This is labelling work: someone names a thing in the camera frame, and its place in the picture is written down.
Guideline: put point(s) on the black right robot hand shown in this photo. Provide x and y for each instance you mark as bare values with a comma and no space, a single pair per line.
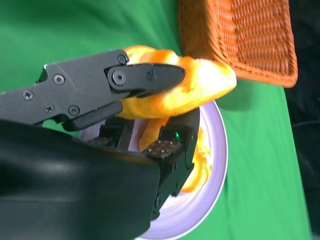
75,187

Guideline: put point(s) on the white lavender plate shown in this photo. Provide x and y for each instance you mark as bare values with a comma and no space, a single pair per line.
187,212

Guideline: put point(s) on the orange wicker basket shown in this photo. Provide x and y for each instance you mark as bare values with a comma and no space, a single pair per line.
250,37

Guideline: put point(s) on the green tablecloth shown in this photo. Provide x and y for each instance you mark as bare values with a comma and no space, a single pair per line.
50,25

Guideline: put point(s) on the black backdrop cloth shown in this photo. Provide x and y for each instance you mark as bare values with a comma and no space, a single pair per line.
305,100

